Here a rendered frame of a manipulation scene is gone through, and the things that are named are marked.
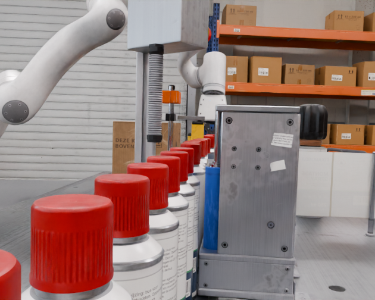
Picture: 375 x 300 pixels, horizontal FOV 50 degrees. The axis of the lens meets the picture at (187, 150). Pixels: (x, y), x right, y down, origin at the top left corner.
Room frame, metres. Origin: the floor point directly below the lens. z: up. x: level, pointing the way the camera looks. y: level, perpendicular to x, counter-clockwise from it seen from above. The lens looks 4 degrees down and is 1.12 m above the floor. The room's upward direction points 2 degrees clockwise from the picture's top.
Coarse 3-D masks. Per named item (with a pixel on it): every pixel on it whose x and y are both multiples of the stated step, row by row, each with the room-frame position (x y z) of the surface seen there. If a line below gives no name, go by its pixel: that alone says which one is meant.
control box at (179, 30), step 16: (128, 0) 0.94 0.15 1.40; (144, 0) 0.90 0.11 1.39; (160, 0) 0.87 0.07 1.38; (176, 0) 0.84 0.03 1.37; (192, 0) 0.86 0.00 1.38; (208, 0) 0.90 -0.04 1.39; (128, 16) 0.94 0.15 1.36; (144, 16) 0.90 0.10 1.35; (160, 16) 0.87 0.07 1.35; (176, 16) 0.84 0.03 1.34; (192, 16) 0.86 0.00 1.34; (208, 16) 0.90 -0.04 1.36; (128, 32) 0.94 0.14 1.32; (144, 32) 0.90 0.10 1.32; (160, 32) 0.87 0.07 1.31; (176, 32) 0.84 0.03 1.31; (192, 32) 0.86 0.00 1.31; (208, 32) 0.91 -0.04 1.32; (128, 48) 0.94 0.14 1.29; (144, 48) 0.92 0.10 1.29; (176, 48) 0.90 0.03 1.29; (192, 48) 0.90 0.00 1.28
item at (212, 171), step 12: (216, 168) 0.55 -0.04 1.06; (216, 180) 0.55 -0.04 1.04; (216, 192) 0.55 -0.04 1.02; (204, 204) 0.56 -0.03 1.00; (216, 204) 0.55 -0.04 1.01; (204, 216) 0.56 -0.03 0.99; (216, 216) 0.55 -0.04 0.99; (204, 228) 0.56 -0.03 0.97; (216, 228) 0.55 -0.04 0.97; (204, 240) 0.56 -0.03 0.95; (216, 240) 0.55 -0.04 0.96
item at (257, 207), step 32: (224, 128) 0.53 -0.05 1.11; (256, 128) 0.52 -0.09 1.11; (288, 128) 0.52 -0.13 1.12; (224, 160) 0.53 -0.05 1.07; (256, 160) 0.52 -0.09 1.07; (288, 160) 0.52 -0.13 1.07; (224, 192) 0.53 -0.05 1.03; (256, 192) 0.52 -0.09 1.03; (288, 192) 0.52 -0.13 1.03; (224, 224) 0.53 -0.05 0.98; (256, 224) 0.52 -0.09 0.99; (288, 224) 0.52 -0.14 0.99; (224, 256) 0.53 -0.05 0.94; (256, 256) 0.52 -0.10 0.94; (288, 256) 0.52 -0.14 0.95; (224, 288) 0.53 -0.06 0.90; (256, 288) 0.52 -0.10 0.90; (288, 288) 0.52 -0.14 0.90
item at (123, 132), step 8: (112, 128) 1.61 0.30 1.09; (120, 128) 1.60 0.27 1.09; (128, 128) 1.60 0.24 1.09; (176, 128) 1.73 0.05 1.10; (112, 136) 1.61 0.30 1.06; (120, 136) 1.60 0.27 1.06; (128, 136) 1.60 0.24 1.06; (176, 136) 1.74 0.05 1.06; (112, 144) 1.61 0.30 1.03; (120, 144) 1.60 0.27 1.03; (128, 144) 1.60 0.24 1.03; (160, 144) 1.59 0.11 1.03; (176, 144) 1.74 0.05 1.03; (112, 152) 1.61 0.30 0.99; (120, 152) 1.60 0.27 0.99; (128, 152) 1.60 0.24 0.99; (160, 152) 1.59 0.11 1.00; (112, 160) 1.61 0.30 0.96; (120, 160) 1.60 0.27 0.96; (128, 160) 1.60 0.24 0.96; (112, 168) 1.61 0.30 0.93; (120, 168) 1.60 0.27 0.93
